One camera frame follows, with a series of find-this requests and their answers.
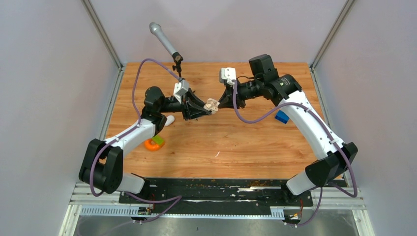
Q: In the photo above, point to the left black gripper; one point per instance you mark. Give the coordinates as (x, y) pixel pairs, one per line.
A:
(187, 113)

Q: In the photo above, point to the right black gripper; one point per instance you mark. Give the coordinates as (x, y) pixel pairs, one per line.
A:
(227, 99)

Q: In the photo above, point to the small beige charging case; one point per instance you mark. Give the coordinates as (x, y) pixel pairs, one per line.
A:
(212, 105)

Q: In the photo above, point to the white earbud charging case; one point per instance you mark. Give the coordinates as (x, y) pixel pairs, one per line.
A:
(170, 120)

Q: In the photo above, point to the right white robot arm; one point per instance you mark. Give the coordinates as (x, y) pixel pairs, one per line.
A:
(333, 155)

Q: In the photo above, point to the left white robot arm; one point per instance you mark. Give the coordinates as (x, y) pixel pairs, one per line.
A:
(102, 166)

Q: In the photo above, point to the green block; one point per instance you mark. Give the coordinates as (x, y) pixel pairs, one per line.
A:
(157, 139)

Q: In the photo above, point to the black tripod microphone stand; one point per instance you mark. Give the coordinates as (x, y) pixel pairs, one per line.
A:
(178, 68)

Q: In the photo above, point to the blue object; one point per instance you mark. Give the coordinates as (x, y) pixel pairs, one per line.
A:
(282, 117)

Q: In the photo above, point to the grey microphone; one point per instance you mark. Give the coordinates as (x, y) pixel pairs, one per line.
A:
(157, 31)

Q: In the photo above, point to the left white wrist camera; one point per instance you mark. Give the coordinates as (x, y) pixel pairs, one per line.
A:
(180, 89)

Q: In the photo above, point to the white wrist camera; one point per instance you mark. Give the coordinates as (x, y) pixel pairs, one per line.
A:
(227, 75)
(180, 89)

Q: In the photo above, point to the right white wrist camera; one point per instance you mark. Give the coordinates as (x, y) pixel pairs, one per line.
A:
(227, 75)

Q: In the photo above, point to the orange ring toy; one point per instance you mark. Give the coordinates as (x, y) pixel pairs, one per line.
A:
(151, 145)

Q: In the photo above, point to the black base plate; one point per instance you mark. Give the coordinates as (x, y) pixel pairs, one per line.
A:
(219, 196)

